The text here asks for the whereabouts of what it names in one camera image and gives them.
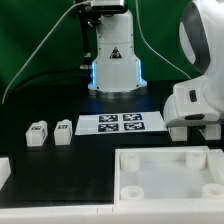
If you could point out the white square tabletop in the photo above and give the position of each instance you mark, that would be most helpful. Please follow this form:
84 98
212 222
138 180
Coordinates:
164 173

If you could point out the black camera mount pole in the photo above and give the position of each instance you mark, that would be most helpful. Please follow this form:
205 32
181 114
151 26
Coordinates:
88 19

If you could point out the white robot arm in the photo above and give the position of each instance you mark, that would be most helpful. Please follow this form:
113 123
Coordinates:
116 69

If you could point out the white obstacle block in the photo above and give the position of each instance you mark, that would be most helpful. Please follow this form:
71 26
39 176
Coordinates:
215 163
5 171

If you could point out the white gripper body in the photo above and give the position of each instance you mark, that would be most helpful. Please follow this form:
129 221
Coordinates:
187 106

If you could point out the white right obstacle block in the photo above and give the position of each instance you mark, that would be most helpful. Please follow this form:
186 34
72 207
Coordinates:
215 163

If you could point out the white left obstacle block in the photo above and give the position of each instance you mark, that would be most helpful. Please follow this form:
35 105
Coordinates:
5 171

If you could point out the paper sheet with markers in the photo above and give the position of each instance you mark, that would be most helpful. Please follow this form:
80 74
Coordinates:
120 123

